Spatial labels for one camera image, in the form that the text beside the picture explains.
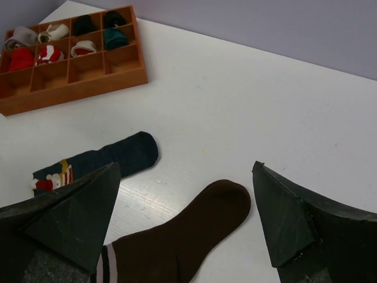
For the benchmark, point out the brown striped sock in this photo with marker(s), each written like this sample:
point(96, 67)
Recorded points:
point(175, 250)

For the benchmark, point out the red white striped sock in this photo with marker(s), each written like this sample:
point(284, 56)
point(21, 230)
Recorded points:
point(49, 54)

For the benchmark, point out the orange wooden divided tray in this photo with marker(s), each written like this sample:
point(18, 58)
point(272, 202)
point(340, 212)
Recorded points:
point(73, 78)

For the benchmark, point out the black rolled sock with white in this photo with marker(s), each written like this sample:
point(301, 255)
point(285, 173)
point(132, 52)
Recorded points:
point(113, 19)

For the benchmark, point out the grey rolled sock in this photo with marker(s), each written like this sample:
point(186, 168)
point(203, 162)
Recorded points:
point(22, 37)

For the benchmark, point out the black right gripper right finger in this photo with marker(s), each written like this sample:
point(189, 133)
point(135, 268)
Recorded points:
point(311, 238)

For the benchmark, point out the white beige rolled sock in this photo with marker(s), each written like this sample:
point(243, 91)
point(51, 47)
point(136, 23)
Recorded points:
point(53, 32)

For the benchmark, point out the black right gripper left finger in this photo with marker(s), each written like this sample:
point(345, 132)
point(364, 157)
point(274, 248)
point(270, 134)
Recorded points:
point(58, 236)

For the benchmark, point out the white red rolled sock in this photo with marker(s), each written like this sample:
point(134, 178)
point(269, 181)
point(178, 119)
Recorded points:
point(82, 48)

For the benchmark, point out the navy patterned sock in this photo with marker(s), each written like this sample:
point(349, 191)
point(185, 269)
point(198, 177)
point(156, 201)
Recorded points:
point(133, 155)

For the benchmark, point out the teal rolled sock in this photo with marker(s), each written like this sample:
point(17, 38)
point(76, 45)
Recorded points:
point(114, 38)

